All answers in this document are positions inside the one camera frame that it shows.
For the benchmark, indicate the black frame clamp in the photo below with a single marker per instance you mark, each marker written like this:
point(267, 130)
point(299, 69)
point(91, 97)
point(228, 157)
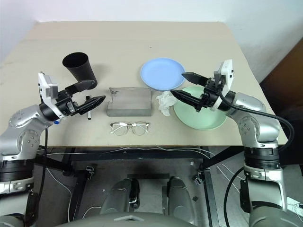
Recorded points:
point(90, 172)
point(199, 178)

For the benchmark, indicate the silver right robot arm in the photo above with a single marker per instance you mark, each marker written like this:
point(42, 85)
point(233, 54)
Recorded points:
point(251, 123)

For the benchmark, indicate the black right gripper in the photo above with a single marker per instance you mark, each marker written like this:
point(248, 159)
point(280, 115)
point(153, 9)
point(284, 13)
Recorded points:
point(209, 94)

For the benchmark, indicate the black and white marker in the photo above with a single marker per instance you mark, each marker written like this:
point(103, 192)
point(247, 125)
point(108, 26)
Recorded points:
point(89, 116)

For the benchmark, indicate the blue plate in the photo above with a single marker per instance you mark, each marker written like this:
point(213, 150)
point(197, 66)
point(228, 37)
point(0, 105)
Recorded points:
point(161, 73)

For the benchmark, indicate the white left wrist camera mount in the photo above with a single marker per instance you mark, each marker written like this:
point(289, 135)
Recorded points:
point(43, 85)

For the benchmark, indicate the green plate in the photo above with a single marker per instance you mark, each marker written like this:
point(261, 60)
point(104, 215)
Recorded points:
point(196, 118)

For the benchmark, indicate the dark grey rounded shape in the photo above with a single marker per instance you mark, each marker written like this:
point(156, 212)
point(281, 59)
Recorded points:
point(118, 196)
point(180, 196)

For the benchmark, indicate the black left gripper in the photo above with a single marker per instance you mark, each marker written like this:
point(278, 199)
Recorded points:
point(67, 104)

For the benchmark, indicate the black pen cup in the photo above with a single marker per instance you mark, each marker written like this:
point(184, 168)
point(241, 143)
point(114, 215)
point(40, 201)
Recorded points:
point(80, 71)

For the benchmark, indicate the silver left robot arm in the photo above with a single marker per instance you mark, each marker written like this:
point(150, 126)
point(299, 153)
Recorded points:
point(23, 118)

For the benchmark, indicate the black table frame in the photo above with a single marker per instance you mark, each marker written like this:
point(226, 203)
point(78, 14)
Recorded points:
point(142, 156)

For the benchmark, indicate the grey robot torso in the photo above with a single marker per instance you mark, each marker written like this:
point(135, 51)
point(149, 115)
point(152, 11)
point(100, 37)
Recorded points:
point(127, 221)

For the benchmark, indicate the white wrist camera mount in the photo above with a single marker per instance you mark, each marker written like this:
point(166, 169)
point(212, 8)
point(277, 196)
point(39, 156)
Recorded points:
point(43, 85)
point(228, 73)

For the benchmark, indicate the grey glasses case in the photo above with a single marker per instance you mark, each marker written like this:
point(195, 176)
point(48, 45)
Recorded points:
point(127, 101)

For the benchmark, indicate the clear-framed glasses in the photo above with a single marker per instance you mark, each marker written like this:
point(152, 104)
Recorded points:
point(120, 128)

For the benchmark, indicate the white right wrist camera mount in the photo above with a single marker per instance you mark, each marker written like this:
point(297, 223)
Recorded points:
point(228, 73)

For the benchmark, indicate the brown cabinet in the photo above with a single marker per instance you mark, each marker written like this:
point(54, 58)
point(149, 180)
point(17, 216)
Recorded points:
point(288, 78)

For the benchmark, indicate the white tissue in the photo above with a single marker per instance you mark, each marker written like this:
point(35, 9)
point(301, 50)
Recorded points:
point(165, 101)

